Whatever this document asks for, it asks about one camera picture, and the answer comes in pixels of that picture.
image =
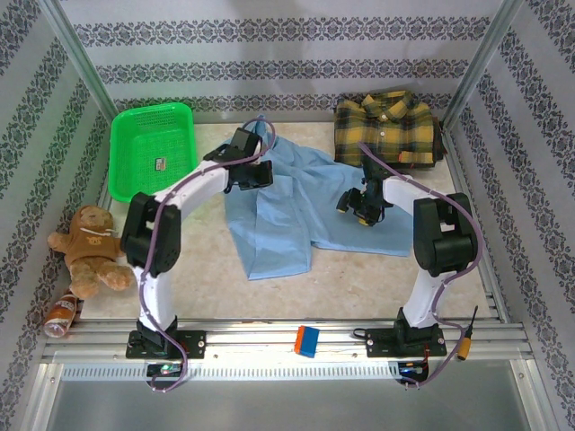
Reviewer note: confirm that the brown teddy bear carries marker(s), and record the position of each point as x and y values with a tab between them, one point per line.
90	251

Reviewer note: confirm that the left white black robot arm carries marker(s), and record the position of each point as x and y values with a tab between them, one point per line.
153	233

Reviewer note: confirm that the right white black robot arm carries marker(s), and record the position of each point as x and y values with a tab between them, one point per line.
442	242

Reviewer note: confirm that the blue orange block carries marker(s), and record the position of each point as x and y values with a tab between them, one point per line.
307	341

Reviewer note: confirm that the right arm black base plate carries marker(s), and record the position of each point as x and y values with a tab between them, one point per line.
382	343

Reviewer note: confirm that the green plastic basket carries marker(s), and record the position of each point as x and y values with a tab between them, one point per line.
144	152

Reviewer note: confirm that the aluminium mounting rail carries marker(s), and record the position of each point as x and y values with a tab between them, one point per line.
260	341

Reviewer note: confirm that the dark folded garment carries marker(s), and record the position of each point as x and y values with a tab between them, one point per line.
439	143

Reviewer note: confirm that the small circuit board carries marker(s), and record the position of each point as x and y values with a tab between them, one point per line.
413	368
165	369

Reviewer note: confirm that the brown labelled bottle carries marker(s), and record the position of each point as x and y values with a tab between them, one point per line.
60	316

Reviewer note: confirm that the yellow plaid folded shirt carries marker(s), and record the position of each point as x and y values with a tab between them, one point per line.
391	130

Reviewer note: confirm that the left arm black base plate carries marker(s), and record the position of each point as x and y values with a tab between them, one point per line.
191	343

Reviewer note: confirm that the small label card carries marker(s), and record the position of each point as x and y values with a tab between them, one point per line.
161	164

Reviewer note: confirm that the aluminium frame post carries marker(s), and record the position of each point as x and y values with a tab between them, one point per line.
483	63
82	63

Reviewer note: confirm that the light blue long sleeve shirt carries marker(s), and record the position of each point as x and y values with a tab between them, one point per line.
287	215

